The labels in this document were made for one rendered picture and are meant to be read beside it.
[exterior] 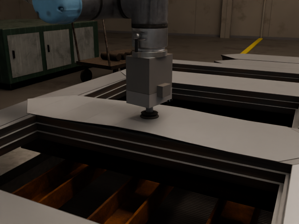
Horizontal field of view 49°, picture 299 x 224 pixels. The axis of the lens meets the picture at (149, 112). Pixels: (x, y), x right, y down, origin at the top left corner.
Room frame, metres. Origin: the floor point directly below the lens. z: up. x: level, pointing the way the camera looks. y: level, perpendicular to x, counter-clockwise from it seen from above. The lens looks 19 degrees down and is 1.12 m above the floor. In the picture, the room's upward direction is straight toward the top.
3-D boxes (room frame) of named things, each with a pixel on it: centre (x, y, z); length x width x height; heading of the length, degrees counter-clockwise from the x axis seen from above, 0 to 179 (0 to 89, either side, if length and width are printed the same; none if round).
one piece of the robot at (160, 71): (0.69, -0.01, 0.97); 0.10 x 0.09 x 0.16; 52
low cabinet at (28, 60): (5.46, 2.18, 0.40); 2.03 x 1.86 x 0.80; 153
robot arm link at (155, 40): (0.69, 0.00, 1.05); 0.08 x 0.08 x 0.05
